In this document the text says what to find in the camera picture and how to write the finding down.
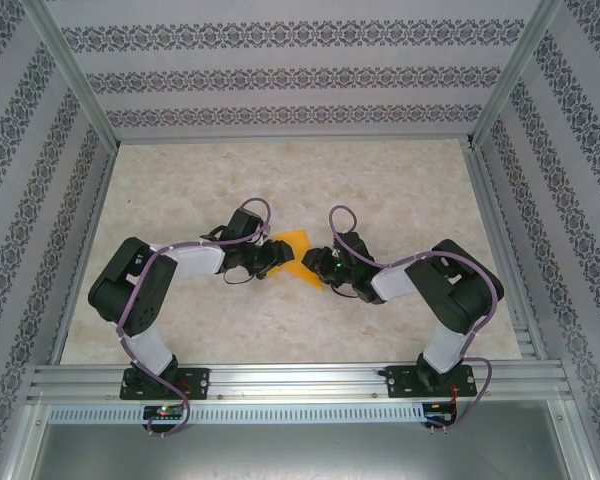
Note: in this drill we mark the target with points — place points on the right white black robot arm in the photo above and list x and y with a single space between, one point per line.
392 285

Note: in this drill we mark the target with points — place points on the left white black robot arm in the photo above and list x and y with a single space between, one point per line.
195 257

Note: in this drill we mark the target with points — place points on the grey sheet metal shelf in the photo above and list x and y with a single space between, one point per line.
300 452

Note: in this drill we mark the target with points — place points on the aluminium frame back rail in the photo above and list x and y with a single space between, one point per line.
290 137

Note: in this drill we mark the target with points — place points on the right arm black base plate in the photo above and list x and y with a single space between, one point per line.
400 382

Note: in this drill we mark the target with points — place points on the aluminium mounting rail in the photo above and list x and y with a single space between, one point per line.
300 382

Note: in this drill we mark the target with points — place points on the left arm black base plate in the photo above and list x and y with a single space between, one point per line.
197 382

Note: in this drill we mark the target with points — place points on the aluminium frame side rail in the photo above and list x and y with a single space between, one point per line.
502 225
87 225

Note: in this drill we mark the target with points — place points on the aluminium frame post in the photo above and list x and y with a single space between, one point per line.
72 75
515 75

